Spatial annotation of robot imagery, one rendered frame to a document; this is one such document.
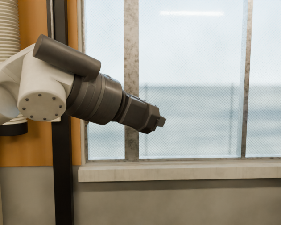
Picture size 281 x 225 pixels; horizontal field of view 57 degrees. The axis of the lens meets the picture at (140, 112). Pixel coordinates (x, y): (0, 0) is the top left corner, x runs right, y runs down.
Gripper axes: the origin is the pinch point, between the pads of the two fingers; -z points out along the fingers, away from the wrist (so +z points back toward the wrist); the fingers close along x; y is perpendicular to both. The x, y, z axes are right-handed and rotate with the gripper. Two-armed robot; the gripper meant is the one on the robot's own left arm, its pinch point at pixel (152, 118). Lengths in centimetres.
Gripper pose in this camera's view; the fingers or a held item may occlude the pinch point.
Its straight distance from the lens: 54.1
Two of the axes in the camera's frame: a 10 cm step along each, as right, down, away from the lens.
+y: 3.9, -9.2, -0.8
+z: -7.7, -2.8, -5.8
